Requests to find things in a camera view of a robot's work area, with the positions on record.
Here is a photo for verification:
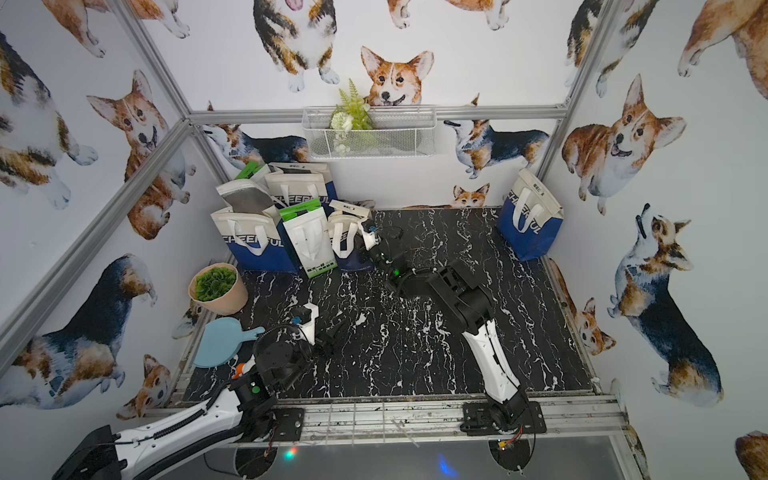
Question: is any green white bag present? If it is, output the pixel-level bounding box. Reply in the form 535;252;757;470
235;162;270;181
279;199;337;279

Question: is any blue white bag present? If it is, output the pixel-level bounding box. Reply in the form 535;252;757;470
263;163;338;206

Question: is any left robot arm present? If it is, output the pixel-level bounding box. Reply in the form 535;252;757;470
53;322;344;479

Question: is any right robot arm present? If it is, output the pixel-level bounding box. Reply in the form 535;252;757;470
362;228;533;436

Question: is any light blue cutting board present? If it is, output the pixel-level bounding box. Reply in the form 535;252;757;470
193;317;265;368

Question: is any potted green plant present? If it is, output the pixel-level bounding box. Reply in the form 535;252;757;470
188;263;248;316

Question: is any fern and white flower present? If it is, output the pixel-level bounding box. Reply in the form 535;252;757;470
330;80;374;156

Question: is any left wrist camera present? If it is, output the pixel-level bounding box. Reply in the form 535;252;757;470
290;302;319;346

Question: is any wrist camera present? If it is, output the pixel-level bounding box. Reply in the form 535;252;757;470
290;302;319;346
359;221;380;251

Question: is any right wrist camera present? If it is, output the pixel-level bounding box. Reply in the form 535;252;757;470
359;221;380;251

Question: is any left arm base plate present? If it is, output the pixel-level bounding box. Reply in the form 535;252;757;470
239;408;306;443

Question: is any aluminium front rail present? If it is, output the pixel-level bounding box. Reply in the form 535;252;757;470
143;392;628;448

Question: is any white wire basket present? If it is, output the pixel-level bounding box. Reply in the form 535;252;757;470
302;106;437;160

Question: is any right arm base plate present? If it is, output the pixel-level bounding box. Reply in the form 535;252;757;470
459;401;547;436

